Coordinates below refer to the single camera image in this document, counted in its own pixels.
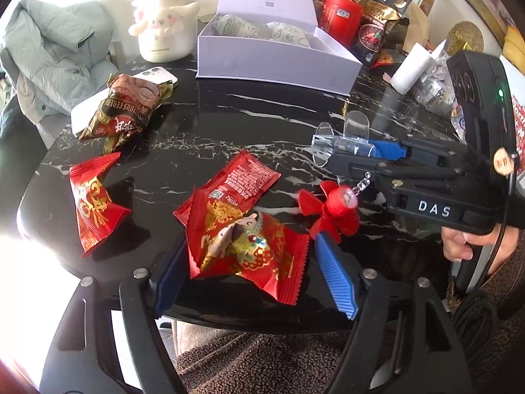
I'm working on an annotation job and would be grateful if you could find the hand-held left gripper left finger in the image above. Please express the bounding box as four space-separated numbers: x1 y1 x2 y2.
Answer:
39 236 190 394

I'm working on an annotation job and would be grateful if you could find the grey-blue down jacket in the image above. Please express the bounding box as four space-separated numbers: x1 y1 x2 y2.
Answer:
0 0 120 133

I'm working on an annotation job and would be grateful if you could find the red sauce packet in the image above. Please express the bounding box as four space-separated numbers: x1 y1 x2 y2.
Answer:
173 149 282 227

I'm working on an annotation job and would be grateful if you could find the clear plastic bag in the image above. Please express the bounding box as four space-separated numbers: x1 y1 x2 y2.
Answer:
410 40 467 116

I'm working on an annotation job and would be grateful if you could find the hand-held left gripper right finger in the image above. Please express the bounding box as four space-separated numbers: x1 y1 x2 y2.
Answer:
315 232 474 394

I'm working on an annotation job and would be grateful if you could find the white paper roll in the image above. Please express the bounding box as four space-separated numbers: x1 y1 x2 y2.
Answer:
389 43 436 95

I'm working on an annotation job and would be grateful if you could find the round woven mat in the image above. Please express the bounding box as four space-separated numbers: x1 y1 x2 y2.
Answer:
445 20 485 56

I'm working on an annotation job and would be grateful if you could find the yellow cushion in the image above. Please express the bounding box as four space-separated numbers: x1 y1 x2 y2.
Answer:
502 25 525 67

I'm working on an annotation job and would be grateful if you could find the brown snack packet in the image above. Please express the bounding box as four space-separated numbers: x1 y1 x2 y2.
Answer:
78 74 174 153

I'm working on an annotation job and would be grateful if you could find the person's right hand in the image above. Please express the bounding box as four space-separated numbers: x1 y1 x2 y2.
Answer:
441 226 519 263

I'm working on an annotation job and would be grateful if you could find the large framed wall picture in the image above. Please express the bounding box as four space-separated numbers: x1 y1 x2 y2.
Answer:
463 0 518 47

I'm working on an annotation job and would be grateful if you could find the black cable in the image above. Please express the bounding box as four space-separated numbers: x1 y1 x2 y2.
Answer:
449 164 517 362

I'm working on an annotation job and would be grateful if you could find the person's right forearm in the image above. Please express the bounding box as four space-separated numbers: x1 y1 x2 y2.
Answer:
484 226 525 325

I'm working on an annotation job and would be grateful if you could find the red canister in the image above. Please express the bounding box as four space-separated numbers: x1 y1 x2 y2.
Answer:
322 0 364 49

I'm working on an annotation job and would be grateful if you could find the white bread packet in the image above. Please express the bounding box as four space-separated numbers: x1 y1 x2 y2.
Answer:
211 13 260 40
266 21 313 49

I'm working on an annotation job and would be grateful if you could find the red gold-print snack packet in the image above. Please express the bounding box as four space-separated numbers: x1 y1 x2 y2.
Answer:
68 152 133 260

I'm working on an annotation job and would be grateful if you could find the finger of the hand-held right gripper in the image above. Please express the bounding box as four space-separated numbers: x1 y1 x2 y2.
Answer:
371 136 468 164
330 150 411 185

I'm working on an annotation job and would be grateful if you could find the brown paper bag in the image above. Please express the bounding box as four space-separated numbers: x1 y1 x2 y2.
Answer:
404 2 430 57

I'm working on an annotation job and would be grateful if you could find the red toy fan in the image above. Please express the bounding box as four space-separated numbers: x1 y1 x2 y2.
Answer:
298 180 362 248

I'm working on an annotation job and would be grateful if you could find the red cartoon-figure snack packet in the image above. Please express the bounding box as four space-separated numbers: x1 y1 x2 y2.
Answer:
184 189 311 307

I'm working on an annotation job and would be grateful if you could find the lavender gift box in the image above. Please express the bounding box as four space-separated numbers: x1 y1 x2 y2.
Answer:
196 0 364 98

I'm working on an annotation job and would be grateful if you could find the cream cartoon water bottle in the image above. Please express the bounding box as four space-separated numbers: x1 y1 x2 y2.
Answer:
129 0 206 63

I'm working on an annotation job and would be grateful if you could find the brown fleece clothing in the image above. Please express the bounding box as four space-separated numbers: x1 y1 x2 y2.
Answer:
176 320 525 394

